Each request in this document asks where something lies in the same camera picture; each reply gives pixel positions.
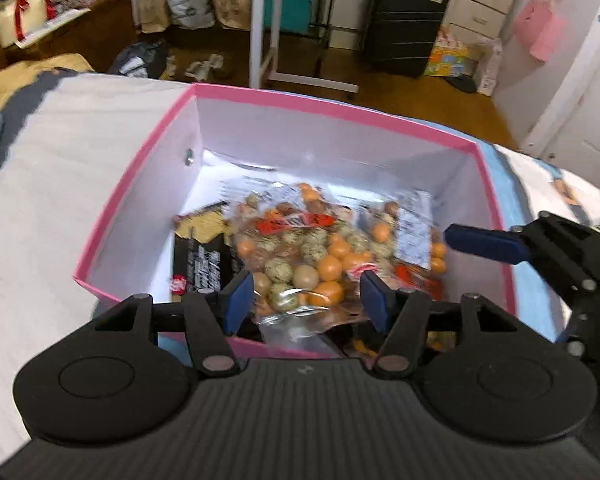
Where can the pink-rimmed cardboard box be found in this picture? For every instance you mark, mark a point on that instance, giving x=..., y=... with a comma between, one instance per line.
x=305, y=135

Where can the black plastic bag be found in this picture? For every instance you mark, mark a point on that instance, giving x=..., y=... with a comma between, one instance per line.
x=140, y=57

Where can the printed paper sheet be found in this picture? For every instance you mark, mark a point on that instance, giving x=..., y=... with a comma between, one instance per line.
x=237, y=187

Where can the black slipper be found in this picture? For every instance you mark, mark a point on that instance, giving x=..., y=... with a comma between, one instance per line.
x=462, y=85

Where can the brown paper bag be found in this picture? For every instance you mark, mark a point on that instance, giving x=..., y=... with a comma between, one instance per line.
x=235, y=2
x=155, y=2

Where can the white floral plastic bag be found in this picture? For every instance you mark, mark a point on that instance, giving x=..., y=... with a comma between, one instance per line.
x=490, y=67

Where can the grey white slipper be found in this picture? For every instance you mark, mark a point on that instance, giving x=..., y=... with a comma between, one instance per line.
x=202, y=66
x=172, y=67

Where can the black snack packet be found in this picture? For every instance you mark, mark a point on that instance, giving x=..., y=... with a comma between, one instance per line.
x=205, y=260

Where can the gift box with red ribbon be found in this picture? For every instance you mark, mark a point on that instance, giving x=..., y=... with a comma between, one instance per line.
x=20, y=17

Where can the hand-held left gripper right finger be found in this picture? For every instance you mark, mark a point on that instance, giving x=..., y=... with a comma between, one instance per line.
x=372, y=300

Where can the white drawer cabinet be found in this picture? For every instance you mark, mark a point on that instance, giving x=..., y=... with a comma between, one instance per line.
x=485, y=10

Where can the black metal rack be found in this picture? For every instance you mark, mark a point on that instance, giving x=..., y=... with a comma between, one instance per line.
x=325, y=40

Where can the clear bag of coated nuts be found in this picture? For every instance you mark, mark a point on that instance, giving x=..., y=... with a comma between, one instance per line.
x=415, y=230
x=300, y=255

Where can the colourful cardboard box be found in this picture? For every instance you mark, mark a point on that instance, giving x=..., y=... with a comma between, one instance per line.
x=447, y=62

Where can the white rolling stand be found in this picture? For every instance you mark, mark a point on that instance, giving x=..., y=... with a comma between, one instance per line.
x=260, y=35

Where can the black suitcase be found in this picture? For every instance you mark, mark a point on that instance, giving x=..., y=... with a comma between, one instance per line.
x=405, y=25

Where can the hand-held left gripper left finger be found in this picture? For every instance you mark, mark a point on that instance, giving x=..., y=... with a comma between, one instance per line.
x=237, y=300

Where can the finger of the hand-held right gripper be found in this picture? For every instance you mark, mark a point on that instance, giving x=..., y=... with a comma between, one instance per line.
x=480, y=244
x=590, y=325

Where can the wooden shelf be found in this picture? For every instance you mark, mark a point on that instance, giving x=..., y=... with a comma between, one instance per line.
x=95, y=25

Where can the teal bag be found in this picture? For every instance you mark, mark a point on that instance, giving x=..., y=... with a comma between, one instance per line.
x=292, y=10

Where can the pink hanging cloth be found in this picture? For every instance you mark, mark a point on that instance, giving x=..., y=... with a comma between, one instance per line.
x=540, y=30

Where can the yellow cloth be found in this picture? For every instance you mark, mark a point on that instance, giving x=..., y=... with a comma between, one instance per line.
x=35, y=77

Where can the grey white printed bag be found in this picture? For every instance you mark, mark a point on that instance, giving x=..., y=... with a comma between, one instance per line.
x=190, y=7

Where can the printed blanket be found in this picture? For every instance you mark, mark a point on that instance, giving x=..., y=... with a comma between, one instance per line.
x=555, y=185

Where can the white bed cover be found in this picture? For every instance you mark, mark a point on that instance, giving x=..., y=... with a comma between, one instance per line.
x=55, y=185

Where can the white door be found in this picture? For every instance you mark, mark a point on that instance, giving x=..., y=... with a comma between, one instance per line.
x=580, y=110

